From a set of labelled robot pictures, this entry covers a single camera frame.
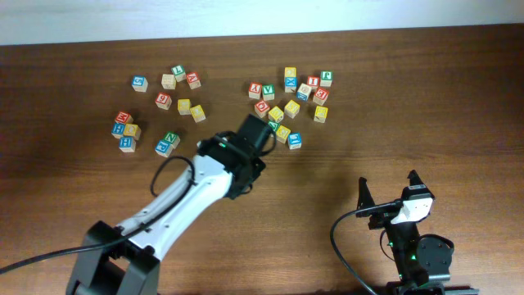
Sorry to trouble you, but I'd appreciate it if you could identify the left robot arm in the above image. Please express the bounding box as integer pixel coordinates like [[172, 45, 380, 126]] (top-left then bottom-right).
[[66, 130, 270, 294]]

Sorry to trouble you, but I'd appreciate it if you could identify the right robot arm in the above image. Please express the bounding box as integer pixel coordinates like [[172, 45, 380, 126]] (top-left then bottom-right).
[[356, 170, 480, 295]]

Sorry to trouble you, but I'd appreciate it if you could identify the green Z block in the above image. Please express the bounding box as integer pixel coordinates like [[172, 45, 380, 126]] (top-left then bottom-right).
[[268, 121, 280, 132]]

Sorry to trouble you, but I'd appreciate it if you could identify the red Q block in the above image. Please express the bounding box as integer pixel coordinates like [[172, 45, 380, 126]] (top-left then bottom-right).
[[254, 100, 270, 118]]

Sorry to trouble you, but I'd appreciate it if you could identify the blue lower right block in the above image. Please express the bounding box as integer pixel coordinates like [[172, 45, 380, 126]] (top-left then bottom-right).
[[287, 133, 302, 150]]

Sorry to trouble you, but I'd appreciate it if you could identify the yellow block tilted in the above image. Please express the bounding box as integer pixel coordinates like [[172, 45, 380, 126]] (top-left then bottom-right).
[[190, 105, 206, 123]]

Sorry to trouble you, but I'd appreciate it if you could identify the yellow U block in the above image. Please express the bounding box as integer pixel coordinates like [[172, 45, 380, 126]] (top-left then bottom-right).
[[284, 100, 300, 119]]

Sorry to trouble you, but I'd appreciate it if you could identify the red Y block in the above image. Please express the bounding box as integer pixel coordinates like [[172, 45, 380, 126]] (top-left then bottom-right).
[[248, 82, 262, 100]]

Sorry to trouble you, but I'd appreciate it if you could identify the green V block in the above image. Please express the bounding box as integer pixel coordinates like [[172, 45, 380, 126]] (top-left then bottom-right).
[[262, 84, 275, 101]]

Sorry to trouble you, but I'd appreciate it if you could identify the green N block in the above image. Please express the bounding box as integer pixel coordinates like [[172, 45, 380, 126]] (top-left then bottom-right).
[[163, 132, 180, 149]]

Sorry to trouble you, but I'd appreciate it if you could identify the blue P block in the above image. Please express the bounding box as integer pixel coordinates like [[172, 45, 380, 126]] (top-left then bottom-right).
[[155, 139, 173, 157]]

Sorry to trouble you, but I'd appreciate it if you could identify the yellow block left pair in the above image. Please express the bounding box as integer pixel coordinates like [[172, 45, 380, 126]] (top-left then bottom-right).
[[177, 99, 192, 116]]

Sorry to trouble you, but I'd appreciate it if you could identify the blue X block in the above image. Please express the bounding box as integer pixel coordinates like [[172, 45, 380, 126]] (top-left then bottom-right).
[[284, 77, 297, 93]]

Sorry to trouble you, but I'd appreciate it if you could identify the blue side wooden block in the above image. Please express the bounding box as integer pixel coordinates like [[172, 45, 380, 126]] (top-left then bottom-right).
[[296, 84, 312, 101]]

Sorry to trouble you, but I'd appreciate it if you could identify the red A block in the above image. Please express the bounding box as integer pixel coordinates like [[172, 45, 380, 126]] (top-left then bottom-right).
[[186, 72, 201, 89]]

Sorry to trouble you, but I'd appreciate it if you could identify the red E block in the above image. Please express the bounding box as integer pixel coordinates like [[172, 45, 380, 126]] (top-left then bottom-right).
[[313, 88, 329, 106]]

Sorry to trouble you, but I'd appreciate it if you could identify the yellow top block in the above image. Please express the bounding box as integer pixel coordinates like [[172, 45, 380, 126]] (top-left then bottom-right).
[[284, 67, 297, 78]]

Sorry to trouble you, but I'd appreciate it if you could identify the red 6 block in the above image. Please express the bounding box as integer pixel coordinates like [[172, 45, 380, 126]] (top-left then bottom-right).
[[155, 93, 172, 110]]

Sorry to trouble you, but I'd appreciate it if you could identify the red I block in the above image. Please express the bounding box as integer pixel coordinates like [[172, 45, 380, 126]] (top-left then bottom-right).
[[306, 76, 320, 91]]

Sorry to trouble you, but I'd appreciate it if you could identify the plain wooden block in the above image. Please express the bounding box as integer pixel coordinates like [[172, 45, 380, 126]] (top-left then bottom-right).
[[161, 74, 177, 89]]

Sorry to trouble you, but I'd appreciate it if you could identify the green T block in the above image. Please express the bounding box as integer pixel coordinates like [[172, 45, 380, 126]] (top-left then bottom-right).
[[171, 65, 187, 82]]

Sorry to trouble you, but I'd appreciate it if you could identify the yellow O block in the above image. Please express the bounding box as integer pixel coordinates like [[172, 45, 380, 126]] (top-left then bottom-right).
[[123, 124, 142, 140]]

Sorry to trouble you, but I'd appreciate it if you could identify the blue H block lower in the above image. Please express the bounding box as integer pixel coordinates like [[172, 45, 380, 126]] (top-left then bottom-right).
[[119, 136, 136, 152]]

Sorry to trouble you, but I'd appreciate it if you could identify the blue h block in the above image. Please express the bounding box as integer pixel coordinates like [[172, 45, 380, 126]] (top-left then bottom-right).
[[111, 123, 125, 138], [119, 136, 136, 152]]

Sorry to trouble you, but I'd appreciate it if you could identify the blue 5 block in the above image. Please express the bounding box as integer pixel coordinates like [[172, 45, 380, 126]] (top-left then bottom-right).
[[132, 75, 148, 93]]

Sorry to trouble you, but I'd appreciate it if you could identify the red M block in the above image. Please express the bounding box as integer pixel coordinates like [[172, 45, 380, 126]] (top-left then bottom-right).
[[115, 111, 133, 125]]

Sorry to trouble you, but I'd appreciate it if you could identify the blue H block upper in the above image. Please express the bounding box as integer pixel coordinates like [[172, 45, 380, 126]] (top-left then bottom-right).
[[111, 123, 125, 138]]

